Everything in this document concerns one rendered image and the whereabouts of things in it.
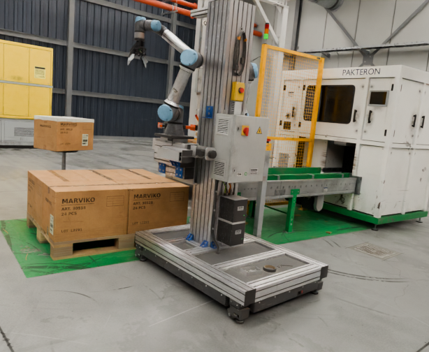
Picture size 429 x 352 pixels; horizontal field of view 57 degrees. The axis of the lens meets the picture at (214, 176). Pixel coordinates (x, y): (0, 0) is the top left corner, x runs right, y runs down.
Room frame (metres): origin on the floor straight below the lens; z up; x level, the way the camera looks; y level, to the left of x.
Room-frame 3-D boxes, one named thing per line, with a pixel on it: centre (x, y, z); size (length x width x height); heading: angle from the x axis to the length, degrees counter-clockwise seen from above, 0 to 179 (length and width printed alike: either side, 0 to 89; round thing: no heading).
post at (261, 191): (3.76, -0.47, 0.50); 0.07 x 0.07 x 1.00; 37
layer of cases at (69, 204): (3.66, 1.00, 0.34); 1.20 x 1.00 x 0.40; 127
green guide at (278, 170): (4.94, -0.77, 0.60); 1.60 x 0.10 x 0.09; 127
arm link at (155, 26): (3.02, 0.54, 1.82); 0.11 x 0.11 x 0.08; 72
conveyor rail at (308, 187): (4.25, -0.84, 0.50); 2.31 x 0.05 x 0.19; 127
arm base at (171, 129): (3.07, 0.34, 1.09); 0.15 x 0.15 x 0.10
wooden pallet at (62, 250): (3.66, 1.00, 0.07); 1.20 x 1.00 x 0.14; 127
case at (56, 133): (5.05, 1.95, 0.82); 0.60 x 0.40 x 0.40; 153
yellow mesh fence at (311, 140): (5.21, -0.88, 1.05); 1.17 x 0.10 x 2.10; 127
